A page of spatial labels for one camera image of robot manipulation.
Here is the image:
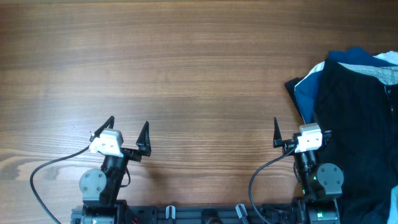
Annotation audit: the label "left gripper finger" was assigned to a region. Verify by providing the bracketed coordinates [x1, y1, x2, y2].
[90, 116, 114, 142]
[136, 121, 151, 149]

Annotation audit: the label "black shorts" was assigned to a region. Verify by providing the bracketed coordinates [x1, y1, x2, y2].
[314, 60, 397, 223]

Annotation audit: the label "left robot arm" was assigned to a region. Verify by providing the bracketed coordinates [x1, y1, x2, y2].
[71, 116, 152, 224]

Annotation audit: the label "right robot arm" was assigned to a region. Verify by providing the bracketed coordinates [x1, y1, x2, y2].
[273, 120, 344, 223]

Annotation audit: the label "blue shirt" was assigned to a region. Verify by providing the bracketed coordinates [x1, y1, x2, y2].
[294, 47, 397, 124]

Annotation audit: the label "black garment under pile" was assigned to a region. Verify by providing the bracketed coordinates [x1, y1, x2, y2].
[284, 77, 303, 111]

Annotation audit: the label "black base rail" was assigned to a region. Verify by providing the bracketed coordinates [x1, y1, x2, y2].
[70, 203, 341, 224]

